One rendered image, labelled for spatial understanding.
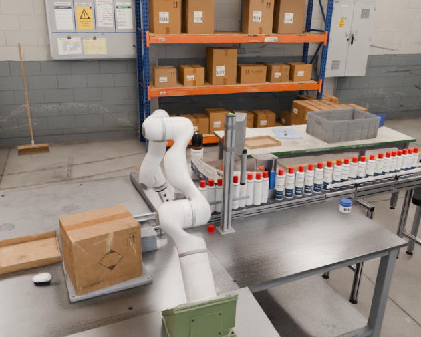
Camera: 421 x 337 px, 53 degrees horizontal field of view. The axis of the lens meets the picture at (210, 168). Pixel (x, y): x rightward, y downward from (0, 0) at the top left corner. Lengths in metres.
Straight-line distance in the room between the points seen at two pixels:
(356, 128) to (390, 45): 4.43
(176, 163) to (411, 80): 7.64
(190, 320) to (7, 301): 0.83
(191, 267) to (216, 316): 0.21
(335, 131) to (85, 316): 2.99
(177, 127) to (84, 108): 4.88
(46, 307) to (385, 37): 7.53
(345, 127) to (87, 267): 2.99
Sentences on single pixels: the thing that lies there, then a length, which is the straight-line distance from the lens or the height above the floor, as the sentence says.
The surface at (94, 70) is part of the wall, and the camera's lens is 6.59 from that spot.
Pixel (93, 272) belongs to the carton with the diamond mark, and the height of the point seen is 0.95.
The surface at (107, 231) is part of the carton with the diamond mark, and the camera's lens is 1.88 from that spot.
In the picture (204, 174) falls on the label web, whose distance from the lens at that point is 2.78.
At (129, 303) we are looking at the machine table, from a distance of 1.94.
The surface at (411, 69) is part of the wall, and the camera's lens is 9.07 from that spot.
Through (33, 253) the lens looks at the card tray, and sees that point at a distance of 2.37.
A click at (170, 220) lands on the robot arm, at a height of 1.22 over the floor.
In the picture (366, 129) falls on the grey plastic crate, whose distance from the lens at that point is 4.43.
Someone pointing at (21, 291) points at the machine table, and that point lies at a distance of 2.13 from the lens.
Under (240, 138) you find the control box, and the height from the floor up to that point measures 1.38.
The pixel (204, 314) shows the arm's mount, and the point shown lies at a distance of 1.65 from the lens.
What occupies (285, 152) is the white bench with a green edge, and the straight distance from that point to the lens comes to 3.87.
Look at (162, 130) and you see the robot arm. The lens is 1.85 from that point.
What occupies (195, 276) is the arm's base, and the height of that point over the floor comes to 1.04.
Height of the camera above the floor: 2.05
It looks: 22 degrees down
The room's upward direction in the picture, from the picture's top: 1 degrees clockwise
